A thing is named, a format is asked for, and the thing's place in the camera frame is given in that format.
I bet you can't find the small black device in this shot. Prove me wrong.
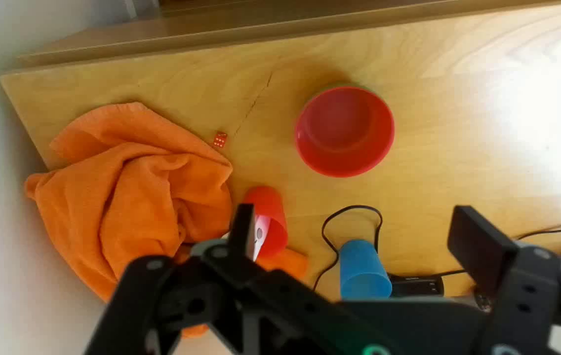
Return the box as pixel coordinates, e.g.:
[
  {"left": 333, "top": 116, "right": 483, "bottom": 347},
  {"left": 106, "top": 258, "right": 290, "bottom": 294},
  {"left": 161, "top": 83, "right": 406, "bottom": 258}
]
[{"left": 390, "top": 276, "right": 444, "bottom": 298}]

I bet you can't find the blue plastic cup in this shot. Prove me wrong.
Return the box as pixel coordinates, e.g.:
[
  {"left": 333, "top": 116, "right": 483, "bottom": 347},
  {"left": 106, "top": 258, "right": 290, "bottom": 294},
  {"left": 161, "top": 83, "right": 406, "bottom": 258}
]
[{"left": 339, "top": 241, "right": 392, "bottom": 300}]

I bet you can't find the orange cloth towel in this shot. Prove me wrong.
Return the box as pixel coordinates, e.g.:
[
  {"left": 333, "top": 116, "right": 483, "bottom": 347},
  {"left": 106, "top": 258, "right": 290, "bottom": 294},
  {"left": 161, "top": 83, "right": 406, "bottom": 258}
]
[{"left": 23, "top": 103, "right": 232, "bottom": 300}]

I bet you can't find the small red dotted die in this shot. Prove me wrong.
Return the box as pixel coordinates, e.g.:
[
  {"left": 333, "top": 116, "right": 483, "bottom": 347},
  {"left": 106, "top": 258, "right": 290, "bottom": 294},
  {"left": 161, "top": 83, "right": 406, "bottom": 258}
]
[{"left": 212, "top": 132, "right": 228, "bottom": 148}]

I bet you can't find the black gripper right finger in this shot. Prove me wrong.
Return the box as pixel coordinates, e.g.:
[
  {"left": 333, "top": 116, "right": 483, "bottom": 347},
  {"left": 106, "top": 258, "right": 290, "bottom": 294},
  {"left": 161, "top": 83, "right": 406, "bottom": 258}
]
[{"left": 448, "top": 205, "right": 517, "bottom": 296}]

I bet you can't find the white remote control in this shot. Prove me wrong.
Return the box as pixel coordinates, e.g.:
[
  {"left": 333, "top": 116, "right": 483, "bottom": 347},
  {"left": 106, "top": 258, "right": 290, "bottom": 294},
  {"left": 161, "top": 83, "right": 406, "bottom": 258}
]
[{"left": 250, "top": 215, "right": 270, "bottom": 260}]

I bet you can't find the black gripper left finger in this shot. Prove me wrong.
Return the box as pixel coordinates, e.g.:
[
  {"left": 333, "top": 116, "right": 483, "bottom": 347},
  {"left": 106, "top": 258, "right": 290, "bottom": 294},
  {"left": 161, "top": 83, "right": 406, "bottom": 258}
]
[{"left": 226, "top": 203, "right": 254, "bottom": 260}]

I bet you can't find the red plastic bowl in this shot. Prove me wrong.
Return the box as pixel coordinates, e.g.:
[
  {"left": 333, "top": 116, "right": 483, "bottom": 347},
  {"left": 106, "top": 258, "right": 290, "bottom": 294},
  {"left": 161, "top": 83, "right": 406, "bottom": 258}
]
[{"left": 293, "top": 85, "right": 394, "bottom": 177}]

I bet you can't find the orange plastic cup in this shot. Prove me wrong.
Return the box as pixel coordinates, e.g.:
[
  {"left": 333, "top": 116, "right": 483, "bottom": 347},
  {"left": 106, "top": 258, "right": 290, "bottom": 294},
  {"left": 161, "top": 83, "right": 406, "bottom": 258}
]
[{"left": 244, "top": 185, "right": 288, "bottom": 258}]

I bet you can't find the black cable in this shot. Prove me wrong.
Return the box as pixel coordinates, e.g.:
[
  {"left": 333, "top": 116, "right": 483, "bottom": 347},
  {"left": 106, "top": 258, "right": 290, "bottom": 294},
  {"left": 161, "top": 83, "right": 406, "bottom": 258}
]
[{"left": 309, "top": 203, "right": 561, "bottom": 292}]

